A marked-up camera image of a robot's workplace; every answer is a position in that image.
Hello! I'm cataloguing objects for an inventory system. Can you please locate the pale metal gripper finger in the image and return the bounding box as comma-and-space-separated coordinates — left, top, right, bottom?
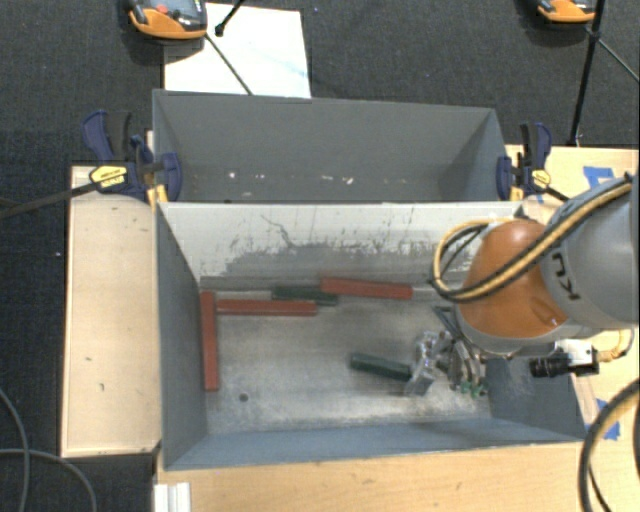
403, 366, 438, 397
412, 330, 450, 370

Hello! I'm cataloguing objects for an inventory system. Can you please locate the pale wood board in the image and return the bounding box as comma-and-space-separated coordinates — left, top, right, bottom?
59, 164, 164, 459

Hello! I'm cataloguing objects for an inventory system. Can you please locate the red-brown flat block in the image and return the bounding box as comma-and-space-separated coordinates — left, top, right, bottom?
319, 277, 416, 302
199, 291, 222, 393
215, 298, 319, 318

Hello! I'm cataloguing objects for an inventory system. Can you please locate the grey metal bin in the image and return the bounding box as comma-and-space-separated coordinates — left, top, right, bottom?
151, 88, 589, 472

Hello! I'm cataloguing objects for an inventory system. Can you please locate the dark green flat block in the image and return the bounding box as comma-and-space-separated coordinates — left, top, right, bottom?
349, 351, 414, 383
271, 285, 341, 308

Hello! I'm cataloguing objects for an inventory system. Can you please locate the black cylinder on white bracket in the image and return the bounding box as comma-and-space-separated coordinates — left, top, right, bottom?
529, 339, 601, 379

